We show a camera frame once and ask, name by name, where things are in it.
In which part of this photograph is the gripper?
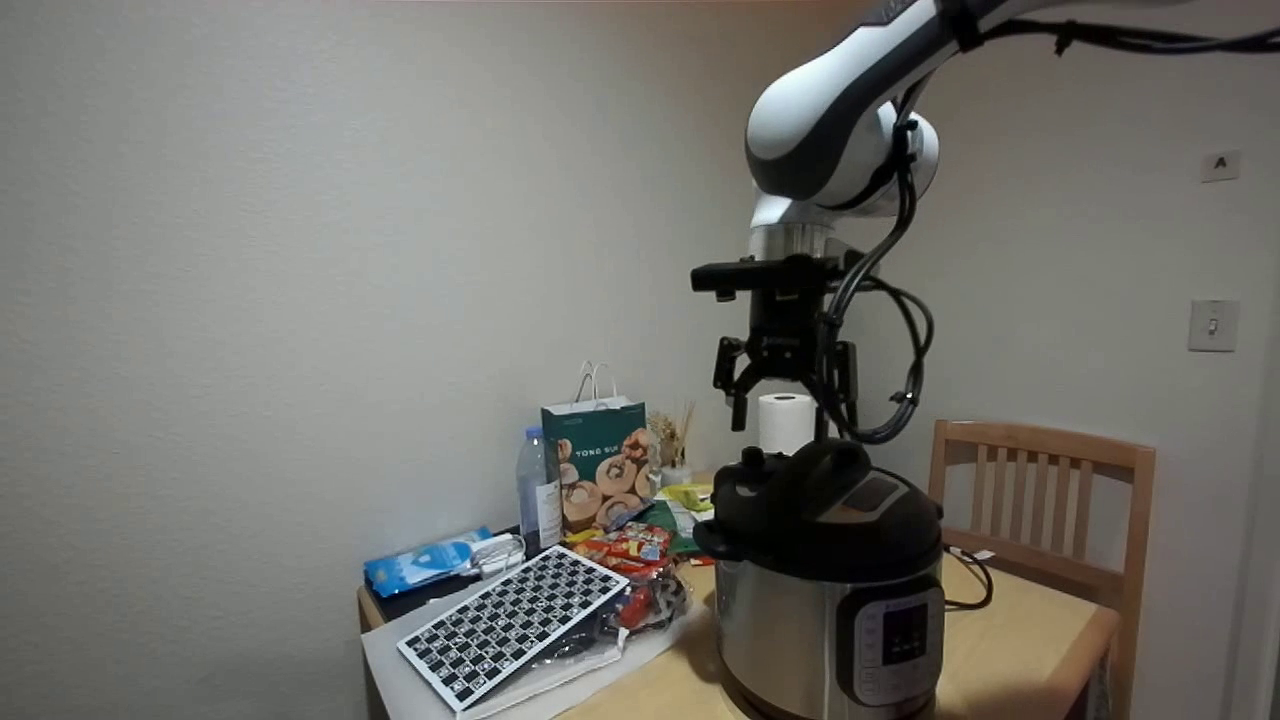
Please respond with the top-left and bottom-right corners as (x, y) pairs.
(712, 294), (860, 442)

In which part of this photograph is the black cooker lid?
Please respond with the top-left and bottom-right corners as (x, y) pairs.
(692, 437), (946, 587)

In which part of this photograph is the silver and black pressure cooker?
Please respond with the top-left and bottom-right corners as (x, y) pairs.
(692, 437), (947, 720)

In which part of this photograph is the white paper towel roll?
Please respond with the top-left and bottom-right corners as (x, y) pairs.
(756, 392), (820, 458)

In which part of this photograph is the vase of dried flowers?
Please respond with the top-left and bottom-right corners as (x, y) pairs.
(647, 402), (697, 489)

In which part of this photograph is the green printed gift bag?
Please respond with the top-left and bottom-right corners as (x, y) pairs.
(540, 361), (662, 534)

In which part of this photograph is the heap of red snack packets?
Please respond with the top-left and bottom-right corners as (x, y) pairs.
(568, 520), (693, 635)

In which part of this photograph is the wooden chair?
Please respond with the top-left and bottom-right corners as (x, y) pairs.
(927, 419), (1159, 720)

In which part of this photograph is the clear plastic water bottle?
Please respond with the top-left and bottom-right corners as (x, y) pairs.
(515, 426), (564, 554)

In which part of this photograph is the black and white calibration board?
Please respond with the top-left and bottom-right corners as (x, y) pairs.
(396, 544), (632, 714)

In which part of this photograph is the blue wipes packet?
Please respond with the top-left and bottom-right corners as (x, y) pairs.
(363, 526), (494, 599)

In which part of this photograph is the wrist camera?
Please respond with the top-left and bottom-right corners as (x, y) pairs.
(690, 256), (853, 303)

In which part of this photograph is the black cable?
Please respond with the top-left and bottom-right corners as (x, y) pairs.
(940, 544), (997, 612)

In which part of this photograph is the wall light switch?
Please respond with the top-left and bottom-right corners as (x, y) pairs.
(1187, 298), (1242, 354)

